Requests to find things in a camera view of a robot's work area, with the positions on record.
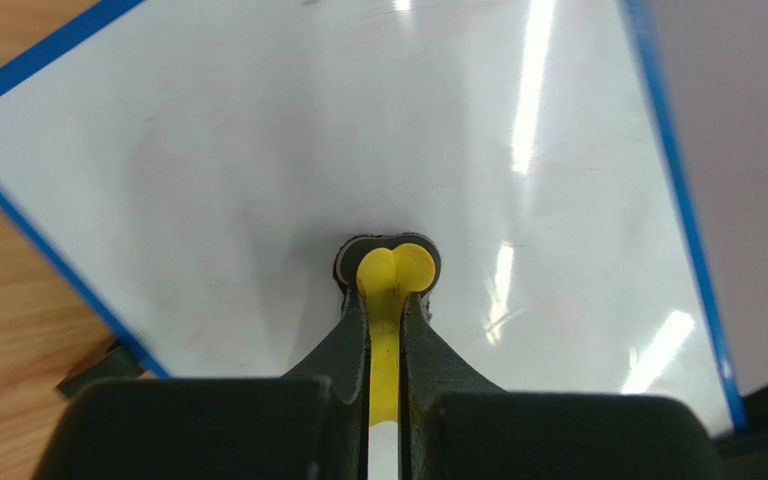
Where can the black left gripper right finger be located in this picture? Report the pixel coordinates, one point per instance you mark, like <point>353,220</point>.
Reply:
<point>430,370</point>

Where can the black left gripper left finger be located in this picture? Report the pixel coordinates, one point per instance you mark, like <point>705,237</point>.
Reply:
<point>339,366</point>

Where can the yellow whiteboard eraser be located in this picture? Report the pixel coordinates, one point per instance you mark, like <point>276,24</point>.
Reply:
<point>385,271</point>

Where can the blue framed whiteboard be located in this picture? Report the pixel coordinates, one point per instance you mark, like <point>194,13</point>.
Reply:
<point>192,168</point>

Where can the grey translucent mat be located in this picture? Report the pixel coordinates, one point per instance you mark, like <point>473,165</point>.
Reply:
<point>715,57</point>

